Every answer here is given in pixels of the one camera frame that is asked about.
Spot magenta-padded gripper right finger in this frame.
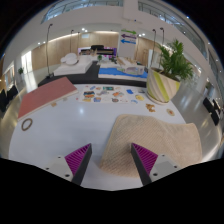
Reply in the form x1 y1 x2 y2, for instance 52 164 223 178
130 142 183 187

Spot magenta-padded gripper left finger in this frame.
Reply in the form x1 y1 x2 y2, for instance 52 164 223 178
43 143 93 187

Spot beige waffle towel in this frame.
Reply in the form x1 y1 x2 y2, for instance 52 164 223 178
99 114 203 179

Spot small orange wooden shape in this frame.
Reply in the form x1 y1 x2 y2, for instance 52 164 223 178
145 103 156 113

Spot flat red board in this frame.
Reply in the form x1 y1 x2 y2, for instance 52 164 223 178
17 76 79 121

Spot potted plant in striped pot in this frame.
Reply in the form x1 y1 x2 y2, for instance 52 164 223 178
145 39 195 105

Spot black display platform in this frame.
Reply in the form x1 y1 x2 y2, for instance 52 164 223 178
37 61 149 88

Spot group of black chairs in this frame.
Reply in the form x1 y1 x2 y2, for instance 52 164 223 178
202 96 223 126
0 84 19 113

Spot blue model board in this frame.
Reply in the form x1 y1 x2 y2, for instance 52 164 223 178
98 64 149 82

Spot black piano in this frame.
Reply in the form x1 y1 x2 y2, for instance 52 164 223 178
78 44 118 57

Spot coloured arrow signs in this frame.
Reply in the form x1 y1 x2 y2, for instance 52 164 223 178
119 29 138 45

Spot thin brown ring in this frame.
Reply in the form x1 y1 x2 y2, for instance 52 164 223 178
20 117 34 132

